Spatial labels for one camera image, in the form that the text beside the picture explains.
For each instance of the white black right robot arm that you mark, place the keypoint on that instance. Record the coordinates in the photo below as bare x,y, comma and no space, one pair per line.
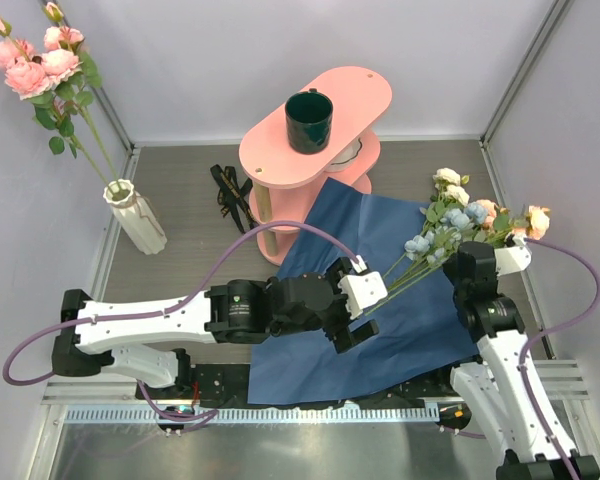
503,389

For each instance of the white bowl on shelf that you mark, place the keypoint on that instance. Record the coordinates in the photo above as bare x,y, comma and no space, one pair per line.
347,157

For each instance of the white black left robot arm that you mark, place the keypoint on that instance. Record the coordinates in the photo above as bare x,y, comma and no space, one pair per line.
119,337

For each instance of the white slotted cable duct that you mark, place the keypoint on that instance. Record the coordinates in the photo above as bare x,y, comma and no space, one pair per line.
347,413

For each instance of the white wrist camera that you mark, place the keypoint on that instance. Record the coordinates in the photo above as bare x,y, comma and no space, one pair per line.
515,257
364,288

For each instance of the blue wrapping paper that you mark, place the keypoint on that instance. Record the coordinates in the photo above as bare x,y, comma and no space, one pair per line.
419,330

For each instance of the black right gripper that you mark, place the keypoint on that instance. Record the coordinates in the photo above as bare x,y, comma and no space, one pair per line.
449,268

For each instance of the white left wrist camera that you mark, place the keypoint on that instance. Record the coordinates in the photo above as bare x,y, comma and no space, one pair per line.
364,288

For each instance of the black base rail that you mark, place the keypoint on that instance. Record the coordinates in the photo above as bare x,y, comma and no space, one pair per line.
225,386

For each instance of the dark green cup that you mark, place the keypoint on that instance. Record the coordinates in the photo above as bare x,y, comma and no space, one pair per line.
308,117

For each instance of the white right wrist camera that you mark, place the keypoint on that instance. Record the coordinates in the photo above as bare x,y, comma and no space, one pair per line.
515,257

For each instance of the white ribbed ceramic vase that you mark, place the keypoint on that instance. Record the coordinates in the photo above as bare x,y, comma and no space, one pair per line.
136,216

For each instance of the black ribbon gold lettering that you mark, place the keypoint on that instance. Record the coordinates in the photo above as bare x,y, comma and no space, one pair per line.
232,197

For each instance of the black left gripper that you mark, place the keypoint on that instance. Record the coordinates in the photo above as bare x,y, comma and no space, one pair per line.
341,334

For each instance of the artificial flower bunch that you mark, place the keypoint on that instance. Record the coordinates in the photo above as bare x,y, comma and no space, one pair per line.
451,218

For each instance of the right aluminium frame post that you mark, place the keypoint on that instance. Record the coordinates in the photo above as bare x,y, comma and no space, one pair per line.
553,18

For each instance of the pink three-tier wooden shelf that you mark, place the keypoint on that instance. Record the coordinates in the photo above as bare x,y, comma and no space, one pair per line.
286,183

